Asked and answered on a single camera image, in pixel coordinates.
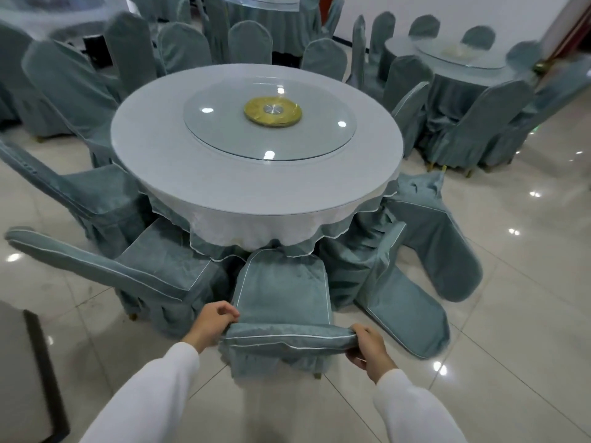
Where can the person's left hand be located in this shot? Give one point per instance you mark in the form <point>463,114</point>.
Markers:
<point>210,325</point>

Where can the person's right hand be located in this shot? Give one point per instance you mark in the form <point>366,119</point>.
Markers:
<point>374,355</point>

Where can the person's left forearm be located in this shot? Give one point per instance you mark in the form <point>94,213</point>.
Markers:
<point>143,396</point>

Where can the person's right forearm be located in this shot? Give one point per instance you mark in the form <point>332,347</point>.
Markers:
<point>415,410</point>

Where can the round white clothed table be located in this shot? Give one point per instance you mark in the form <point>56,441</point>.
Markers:
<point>46,13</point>
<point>152,170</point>

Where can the round glass turntable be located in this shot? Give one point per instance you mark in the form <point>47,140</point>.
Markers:
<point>268,0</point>
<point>425,55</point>
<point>217,133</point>

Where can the gold turntable hub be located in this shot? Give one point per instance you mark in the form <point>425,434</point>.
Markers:
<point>254,117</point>
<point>457,50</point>

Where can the round teal table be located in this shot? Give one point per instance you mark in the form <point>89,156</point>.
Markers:
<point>401,46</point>
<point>286,27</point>

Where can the red wooden door frame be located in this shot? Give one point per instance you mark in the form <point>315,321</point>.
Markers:
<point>572,41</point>
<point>327,6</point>

